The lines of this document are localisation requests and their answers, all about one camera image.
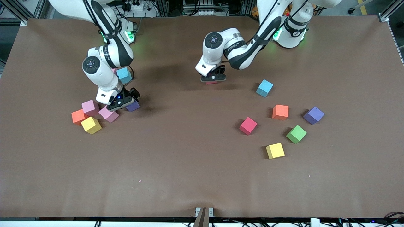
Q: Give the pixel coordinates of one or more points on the pink foam cube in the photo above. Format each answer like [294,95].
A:
[90,107]
[109,116]
[114,70]

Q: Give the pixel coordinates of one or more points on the white power strip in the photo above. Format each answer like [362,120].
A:
[139,6]

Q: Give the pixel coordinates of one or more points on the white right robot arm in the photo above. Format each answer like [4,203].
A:
[104,75]

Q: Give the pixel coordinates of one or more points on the red foam cube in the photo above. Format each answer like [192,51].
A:
[211,83]
[248,125]

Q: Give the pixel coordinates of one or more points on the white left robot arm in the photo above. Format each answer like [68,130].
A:
[227,34]

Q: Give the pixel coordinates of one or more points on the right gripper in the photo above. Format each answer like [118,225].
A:
[130,92]

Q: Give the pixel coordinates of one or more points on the aluminium frame profile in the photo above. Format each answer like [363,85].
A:
[22,19]
[386,15]

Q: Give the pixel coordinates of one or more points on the green foam cube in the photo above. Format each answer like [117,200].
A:
[296,134]

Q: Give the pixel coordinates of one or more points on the blue foam cube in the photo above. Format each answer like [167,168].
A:
[264,88]
[123,74]

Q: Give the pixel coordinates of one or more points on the orange snack bag pile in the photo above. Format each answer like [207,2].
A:
[256,12]

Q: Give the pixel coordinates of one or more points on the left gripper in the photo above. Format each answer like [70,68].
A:
[221,69]

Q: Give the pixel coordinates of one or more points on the purple foam cube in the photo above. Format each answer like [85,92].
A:
[313,115]
[134,106]

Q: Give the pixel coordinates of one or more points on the yellow foam cube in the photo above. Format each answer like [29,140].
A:
[91,125]
[275,150]

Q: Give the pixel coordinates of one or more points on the orange foam cube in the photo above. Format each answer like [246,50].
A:
[280,112]
[77,117]

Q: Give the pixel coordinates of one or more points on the metal mount bracket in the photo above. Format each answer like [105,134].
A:
[203,217]

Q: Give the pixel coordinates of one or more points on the brown paper table cover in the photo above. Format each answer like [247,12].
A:
[189,164]

